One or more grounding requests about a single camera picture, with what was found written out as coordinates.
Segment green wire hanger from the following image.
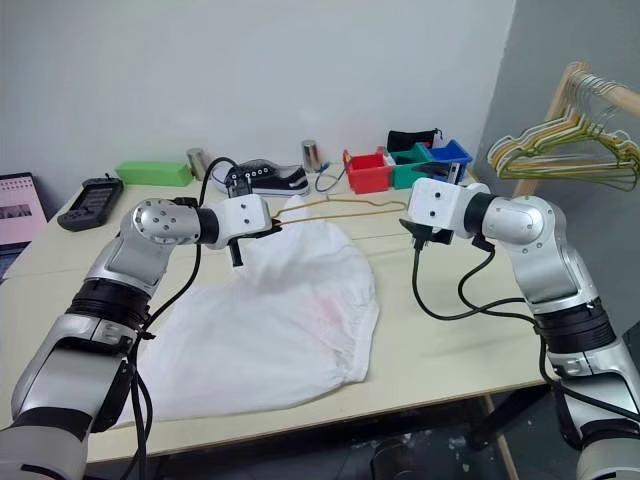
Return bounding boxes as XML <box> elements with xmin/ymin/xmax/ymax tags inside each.
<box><xmin>497</xmin><ymin>104</ymin><xmax>640</xmax><ymax>194</ymax></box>

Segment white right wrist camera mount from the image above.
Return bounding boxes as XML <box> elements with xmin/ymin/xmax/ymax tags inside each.
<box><xmin>406</xmin><ymin>176</ymin><xmax>471</xmax><ymax>235</ymax></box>

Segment green plastic bin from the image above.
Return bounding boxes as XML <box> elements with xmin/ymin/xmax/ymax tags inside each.
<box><xmin>386</xmin><ymin>143</ymin><xmax>437</xmax><ymax>191</ymax></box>

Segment blue plastic bin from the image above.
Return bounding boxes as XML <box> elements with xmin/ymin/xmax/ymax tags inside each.
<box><xmin>428</xmin><ymin>139</ymin><xmax>474</xmax><ymax>182</ymax></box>

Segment black fabric pouch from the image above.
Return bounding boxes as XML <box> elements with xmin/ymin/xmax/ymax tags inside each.
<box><xmin>385</xmin><ymin>128</ymin><xmax>444</xmax><ymax>153</ymax></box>

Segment yellow wire hanger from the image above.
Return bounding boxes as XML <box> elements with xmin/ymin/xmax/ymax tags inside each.
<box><xmin>272</xmin><ymin>194</ymin><xmax>409</xmax><ymax>227</ymax></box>

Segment green rectangular box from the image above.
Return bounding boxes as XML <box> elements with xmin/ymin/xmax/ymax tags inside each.
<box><xmin>115</xmin><ymin>160</ymin><xmax>194</xmax><ymax>188</ymax></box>

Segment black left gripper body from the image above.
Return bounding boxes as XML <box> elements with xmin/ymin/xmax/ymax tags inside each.
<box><xmin>227</xmin><ymin>227</ymin><xmax>275</xmax><ymax>247</ymax></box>

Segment white wire hanger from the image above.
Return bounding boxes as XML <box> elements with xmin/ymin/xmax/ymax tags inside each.
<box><xmin>487</xmin><ymin>69</ymin><xmax>640</xmax><ymax>174</ymax></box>

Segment wooden clothes rack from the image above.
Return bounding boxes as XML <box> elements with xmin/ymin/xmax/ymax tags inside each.
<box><xmin>513</xmin><ymin>60</ymin><xmax>640</xmax><ymax>199</ymax></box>

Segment silver metal can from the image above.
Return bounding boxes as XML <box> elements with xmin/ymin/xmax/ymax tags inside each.
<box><xmin>300</xmin><ymin>139</ymin><xmax>324</xmax><ymax>175</ymax></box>
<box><xmin>185</xmin><ymin>147</ymin><xmax>209</xmax><ymax>182</ymax></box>

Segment bunch of hangers on rack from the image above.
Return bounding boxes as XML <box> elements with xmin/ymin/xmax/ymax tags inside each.
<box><xmin>492</xmin><ymin>74</ymin><xmax>640</xmax><ymax>181</ymax></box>

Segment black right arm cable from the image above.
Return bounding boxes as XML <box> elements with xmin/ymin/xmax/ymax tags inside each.
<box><xmin>411</xmin><ymin>233</ymin><xmax>640</xmax><ymax>426</ymax></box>

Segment red plastic bin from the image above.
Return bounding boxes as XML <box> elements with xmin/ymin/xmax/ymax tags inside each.
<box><xmin>342</xmin><ymin>148</ymin><xmax>393</xmax><ymax>194</ymax></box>

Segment black handheld controller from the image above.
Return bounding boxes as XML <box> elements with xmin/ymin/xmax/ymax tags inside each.
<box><xmin>56</xmin><ymin>174</ymin><xmax>126</xmax><ymax>233</ymax></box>

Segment laptop with pink screen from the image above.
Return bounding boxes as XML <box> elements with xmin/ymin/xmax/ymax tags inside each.
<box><xmin>0</xmin><ymin>171</ymin><xmax>50</xmax><ymax>282</ymax></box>

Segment white shorts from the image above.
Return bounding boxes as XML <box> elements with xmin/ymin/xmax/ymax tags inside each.
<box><xmin>134</xmin><ymin>192</ymin><xmax>379</xmax><ymax>414</ymax></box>

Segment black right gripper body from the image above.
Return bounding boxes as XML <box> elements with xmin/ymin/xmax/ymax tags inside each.
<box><xmin>422</xmin><ymin>223</ymin><xmax>457</xmax><ymax>247</ymax></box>

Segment thin blue cable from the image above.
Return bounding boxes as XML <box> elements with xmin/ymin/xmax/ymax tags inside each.
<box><xmin>313</xmin><ymin>161</ymin><xmax>349</xmax><ymax>195</ymax></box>

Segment black table leg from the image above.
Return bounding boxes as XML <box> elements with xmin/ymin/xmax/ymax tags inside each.
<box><xmin>466</xmin><ymin>386</ymin><xmax>552</xmax><ymax>449</ymax></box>

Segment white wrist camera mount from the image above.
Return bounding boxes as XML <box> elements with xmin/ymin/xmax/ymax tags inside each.
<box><xmin>406</xmin><ymin>176</ymin><xmax>471</xmax><ymax>235</ymax></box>
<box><xmin>205</xmin><ymin>194</ymin><xmax>276</xmax><ymax>251</ymax></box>

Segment black and white sneaker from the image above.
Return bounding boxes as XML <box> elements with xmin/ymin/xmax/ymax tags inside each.
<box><xmin>209</xmin><ymin>159</ymin><xmax>311</xmax><ymax>198</ymax></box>

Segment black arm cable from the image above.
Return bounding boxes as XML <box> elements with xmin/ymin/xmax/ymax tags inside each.
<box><xmin>411</xmin><ymin>233</ymin><xmax>640</xmax><ymax>426</ymax></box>
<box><xmin>130</xmin><ymin>156</ymin><xmax>247</xmax><ymax>480</ymax></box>

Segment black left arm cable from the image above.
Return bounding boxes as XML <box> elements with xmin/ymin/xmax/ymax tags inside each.
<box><xmin>130</xmin><ymin>156</ymin><xmax>247</xmax><ymax>480</ymax></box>

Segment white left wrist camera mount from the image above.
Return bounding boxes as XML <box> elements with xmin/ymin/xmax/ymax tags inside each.
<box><xmin>205</xmin><ymin>194</ymin><xmax>276</xmax><ymax>251</ymax></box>

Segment black object in bins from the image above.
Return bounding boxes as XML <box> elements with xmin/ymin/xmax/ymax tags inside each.
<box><xmin>423</xmin><ymin>161</ymin><xmax>462</xmax><ymax>183</ymax></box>

